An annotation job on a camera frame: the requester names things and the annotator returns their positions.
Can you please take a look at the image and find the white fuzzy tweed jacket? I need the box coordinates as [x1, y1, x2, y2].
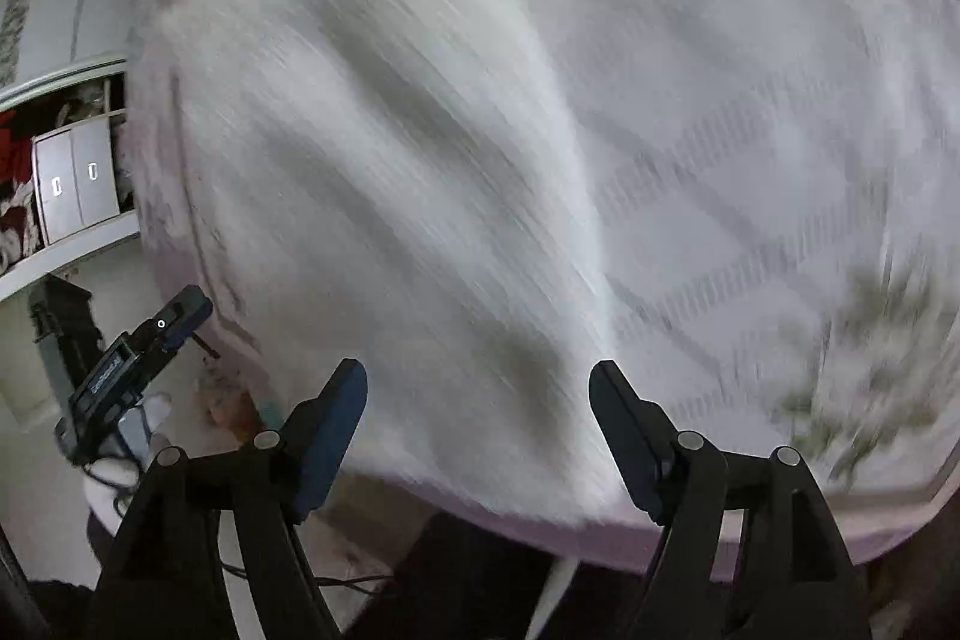
[127, 0, 620, 523]

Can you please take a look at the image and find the black cable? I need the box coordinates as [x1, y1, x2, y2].
[81, 458, 392, 600]

